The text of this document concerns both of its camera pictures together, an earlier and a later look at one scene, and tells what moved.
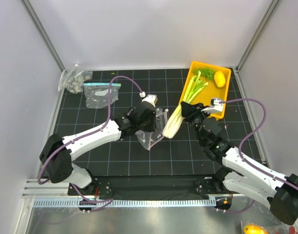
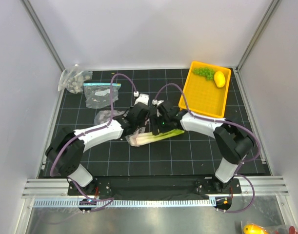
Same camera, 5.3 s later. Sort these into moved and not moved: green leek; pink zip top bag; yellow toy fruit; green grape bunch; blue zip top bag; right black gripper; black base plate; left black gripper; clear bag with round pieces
Moved: green leek; pink zip top bag; right black gripper
Not moved: green grape bunch; left black gripper; black base plate; clear bag with round pieces; yellow toy fruit; blue zip top bag
